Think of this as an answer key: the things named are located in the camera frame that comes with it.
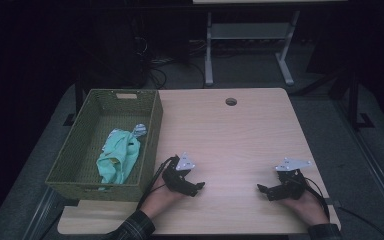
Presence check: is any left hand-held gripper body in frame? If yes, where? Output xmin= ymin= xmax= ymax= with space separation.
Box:
xmin=161 ymin=152 xmax=202 ymax=198

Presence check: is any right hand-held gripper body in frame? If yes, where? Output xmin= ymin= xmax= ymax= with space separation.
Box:
xmin=265 ymin=157 xmax=313 ymax=202

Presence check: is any mint green garment striped lining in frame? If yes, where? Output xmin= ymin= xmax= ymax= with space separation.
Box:
xmin=95 ymin=123 xmax=148 ymax=192

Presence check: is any green woven basket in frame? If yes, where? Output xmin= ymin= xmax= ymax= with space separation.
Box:
xmin=44 ymin=88 xmax=164 ymax=203

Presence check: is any person's left hand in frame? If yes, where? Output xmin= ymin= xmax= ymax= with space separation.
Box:
xmin=139 ymin=175 xmax=185 ymax=220

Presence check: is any person's right hand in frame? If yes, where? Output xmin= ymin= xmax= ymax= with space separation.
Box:
xmin=279 ymin=189 xmax=330 ymax=226

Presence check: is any black metal stand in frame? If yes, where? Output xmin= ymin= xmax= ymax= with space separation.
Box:
xmin=346 ymin=71 xmax=375 ymax=132

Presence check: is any white metal stand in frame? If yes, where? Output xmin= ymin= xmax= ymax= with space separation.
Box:
xmin=203 ymin=9 xmax=302 ymax=88

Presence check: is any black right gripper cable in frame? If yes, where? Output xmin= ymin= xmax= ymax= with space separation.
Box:
xmin=303 ymin=176 xmax=332 ymax=222

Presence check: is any tangle of black floor cables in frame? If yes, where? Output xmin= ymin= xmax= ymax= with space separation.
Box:
xmin=132 ymin=35 xmax=208 ymax=90

